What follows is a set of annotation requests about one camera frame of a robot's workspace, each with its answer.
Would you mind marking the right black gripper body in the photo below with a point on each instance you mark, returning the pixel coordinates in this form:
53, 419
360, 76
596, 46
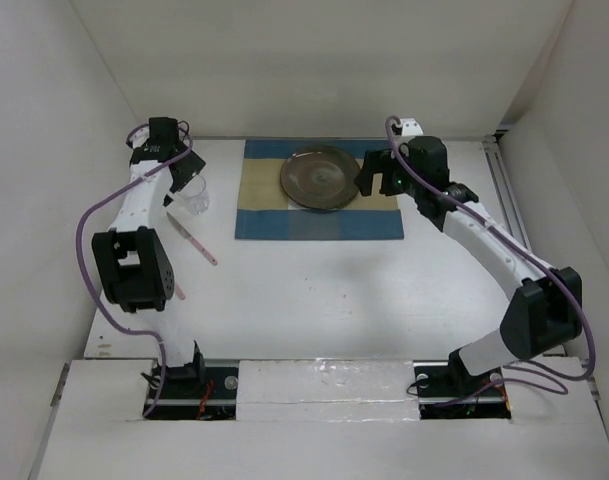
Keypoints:
411, 187

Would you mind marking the aluminium rail right side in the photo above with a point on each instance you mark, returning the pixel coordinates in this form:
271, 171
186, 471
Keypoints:
515, 225

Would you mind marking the blue beige cloth placemat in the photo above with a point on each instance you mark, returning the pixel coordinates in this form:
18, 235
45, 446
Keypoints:
264, 212

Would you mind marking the pink handled fork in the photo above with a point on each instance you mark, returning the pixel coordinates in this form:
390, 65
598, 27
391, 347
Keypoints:
179, 292

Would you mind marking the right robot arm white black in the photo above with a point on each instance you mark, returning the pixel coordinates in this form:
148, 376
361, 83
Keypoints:
543, 301

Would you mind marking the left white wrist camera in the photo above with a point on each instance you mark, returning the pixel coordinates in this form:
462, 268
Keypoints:
138, 136

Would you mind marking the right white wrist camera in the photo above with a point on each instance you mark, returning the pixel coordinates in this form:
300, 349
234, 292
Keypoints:
408, 127

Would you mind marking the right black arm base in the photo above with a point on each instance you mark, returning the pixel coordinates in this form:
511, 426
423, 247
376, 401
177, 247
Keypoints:
440, 397

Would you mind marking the pink handled knife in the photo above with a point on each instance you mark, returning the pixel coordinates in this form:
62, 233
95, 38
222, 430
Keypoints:
184, 233

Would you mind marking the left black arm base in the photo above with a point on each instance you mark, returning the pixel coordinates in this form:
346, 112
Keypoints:
210, 397

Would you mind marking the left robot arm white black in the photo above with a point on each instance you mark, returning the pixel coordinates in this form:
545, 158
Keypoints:
135, 271

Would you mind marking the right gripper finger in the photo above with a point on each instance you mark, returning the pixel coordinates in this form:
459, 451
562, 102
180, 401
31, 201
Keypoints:
371, 165
389, 184

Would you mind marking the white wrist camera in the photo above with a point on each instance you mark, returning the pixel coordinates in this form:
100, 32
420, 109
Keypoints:
138, 136
408, 127

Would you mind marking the dark olive round plate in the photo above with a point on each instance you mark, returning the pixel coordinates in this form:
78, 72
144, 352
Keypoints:
320, 177

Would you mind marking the clear plastic cup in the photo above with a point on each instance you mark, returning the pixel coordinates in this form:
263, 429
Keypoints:
194, 197

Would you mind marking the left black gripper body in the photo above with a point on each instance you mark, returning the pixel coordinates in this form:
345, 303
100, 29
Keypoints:
178, 148

